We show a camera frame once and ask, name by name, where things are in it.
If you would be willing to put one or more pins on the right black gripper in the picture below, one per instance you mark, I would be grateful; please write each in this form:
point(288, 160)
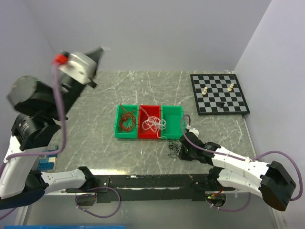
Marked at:
point(182, 156)

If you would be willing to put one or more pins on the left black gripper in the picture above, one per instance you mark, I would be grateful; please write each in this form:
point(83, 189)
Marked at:
point(95, 54)

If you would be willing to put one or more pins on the green plastic bin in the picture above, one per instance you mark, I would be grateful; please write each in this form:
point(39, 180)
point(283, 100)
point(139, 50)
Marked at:
point(172, 116)
point(126, 121)

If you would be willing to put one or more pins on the red plastic bin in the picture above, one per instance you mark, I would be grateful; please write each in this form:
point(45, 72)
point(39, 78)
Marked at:
point(149, 122)

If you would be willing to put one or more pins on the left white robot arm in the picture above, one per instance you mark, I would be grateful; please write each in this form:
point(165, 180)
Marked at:
point(42, 111)

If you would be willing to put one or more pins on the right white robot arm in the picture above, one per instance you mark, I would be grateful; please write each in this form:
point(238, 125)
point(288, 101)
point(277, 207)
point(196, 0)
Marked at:
point(270, 181)

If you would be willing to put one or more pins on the white chess piece left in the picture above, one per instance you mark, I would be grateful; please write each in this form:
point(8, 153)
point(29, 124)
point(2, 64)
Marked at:
point(204, 92)

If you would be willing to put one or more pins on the black grey chessboard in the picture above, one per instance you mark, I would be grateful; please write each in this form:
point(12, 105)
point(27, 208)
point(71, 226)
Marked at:
point(217, 84)

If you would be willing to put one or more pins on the blue white toy bricks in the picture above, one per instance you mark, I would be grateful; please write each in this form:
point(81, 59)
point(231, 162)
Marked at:
point(48, 162)

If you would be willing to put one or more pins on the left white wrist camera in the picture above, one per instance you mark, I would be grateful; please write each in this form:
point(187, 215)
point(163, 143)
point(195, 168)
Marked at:
point(77, 65)

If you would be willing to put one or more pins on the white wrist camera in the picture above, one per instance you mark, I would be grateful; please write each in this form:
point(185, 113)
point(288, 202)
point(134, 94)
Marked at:
point(194, 131)
point(77, 65)

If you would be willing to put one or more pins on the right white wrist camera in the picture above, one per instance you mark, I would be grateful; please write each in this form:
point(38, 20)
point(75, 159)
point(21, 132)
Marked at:
point(194, 131)

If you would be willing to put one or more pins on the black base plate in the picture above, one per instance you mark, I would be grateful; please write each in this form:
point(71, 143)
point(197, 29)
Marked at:
point(160, 187)

